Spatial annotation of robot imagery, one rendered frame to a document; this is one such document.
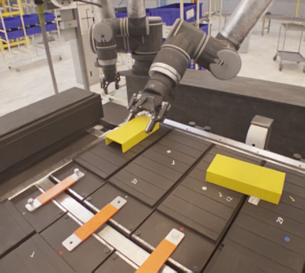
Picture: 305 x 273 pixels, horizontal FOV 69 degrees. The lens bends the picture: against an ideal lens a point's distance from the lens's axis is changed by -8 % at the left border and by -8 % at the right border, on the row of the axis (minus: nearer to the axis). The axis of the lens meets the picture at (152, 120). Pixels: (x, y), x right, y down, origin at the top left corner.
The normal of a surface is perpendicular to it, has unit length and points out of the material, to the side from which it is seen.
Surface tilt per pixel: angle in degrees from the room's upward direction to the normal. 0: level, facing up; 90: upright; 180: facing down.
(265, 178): 0
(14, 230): 0
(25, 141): 90
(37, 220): 0
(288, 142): 90
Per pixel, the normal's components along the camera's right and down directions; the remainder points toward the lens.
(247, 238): -0.04, -0.88
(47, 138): 0.79, 0.26
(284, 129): -0.53, 0.43
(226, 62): -0.18, 0.48
